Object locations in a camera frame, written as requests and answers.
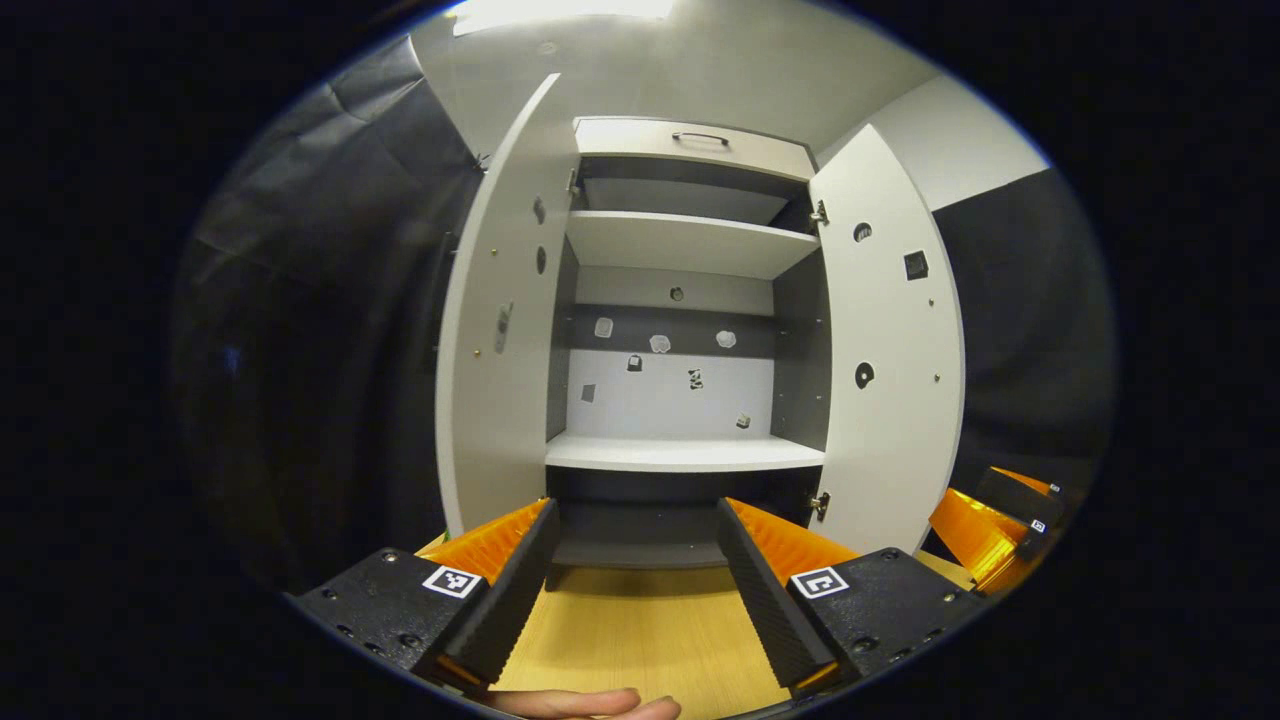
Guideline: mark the white double-door shoe cabinet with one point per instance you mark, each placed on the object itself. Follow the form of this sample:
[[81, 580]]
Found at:
[[690, 395]]

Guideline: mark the white cabinet drawer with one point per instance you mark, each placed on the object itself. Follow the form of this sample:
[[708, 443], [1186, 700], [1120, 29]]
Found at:
[[700, 150]]

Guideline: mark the white cabinet shelf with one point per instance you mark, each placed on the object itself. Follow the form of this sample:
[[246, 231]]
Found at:
[[685, 452], [690, 245]]

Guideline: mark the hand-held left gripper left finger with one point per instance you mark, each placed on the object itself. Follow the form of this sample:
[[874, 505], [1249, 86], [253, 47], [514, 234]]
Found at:
[[515, 600]]

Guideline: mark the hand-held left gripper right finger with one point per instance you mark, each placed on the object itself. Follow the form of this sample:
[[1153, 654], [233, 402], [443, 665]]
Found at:
[[765, 600]]

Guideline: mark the white cabinet door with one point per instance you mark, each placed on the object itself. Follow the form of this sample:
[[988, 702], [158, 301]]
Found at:
[[500, 400], [890, 400]]

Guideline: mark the black backdrop cloth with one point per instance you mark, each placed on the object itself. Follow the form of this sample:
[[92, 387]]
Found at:
[[320, 350]]

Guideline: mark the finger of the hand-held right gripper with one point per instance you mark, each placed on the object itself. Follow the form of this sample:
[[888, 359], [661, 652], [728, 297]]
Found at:
[[1020, 490], [975, 535]]

